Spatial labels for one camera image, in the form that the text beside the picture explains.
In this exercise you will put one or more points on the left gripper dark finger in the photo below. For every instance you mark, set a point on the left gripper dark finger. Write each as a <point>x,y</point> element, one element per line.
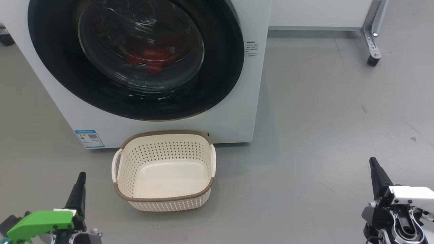
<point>78,193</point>

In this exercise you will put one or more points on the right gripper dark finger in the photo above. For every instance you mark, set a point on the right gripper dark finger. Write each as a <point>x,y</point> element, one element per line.
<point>378,176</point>

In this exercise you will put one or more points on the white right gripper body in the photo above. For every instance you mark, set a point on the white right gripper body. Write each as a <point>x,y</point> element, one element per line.
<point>413,196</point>

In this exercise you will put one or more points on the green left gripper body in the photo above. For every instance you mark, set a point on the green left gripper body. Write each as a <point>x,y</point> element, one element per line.
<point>37,223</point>

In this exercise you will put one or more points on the washing machine door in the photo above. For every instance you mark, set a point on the washing machine door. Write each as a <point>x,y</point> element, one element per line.
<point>54,67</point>

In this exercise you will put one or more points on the red and white garment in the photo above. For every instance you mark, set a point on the red and white garment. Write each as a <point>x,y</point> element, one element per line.
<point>152,54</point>

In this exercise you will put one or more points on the cream perforated laundry basket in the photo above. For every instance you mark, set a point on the cream perforated laundry basket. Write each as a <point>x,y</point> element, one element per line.
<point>162,171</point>

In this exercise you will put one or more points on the white front-load washing machine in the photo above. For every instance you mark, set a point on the white front-load washing machine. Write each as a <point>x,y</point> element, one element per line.
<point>237,101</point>

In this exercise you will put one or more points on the blue energy label sticker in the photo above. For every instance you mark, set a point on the blue energy label sticker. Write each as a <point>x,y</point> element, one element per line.
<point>90,139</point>

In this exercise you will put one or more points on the black caster wheel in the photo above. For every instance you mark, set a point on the black caster wheel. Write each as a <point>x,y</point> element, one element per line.
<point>6,39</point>
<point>373,61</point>

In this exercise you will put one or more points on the round white filter cover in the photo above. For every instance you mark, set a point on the round white filter cover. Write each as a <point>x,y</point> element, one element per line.
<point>225,133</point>

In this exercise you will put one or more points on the white cabinet panel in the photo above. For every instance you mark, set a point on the white cabinet panel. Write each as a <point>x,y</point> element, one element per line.
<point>315,13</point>

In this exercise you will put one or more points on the small black text sticker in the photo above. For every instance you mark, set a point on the small black text sticker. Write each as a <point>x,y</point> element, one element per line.
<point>251,48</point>

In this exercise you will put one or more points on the metal cabinet leg bracket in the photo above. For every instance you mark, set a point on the metal cabinet leg bracket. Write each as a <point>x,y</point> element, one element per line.
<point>373,30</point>

